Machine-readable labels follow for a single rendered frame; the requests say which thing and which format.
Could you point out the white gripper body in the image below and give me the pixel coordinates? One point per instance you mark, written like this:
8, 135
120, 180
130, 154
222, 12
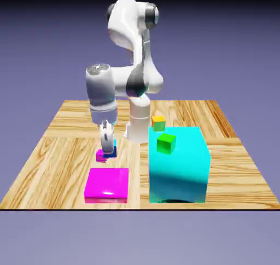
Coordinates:
106, 136

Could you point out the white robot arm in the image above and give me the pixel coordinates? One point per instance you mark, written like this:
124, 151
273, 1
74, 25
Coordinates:
140, 50

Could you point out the small blue cube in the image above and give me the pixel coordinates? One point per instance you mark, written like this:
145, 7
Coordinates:
112, 153

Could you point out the small magenta cube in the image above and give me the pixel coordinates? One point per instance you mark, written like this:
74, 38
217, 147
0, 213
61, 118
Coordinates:
100, 156

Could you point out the small orange cube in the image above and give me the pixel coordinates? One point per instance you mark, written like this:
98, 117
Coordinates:
158, 123

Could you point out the small green cube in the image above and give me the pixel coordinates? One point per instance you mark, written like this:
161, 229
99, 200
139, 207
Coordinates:
165, 143

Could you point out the large magenta box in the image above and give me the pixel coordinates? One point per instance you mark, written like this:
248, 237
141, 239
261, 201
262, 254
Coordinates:
107, 184

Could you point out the large cyan box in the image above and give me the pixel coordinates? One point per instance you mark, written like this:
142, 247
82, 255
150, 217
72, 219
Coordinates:
181, 173

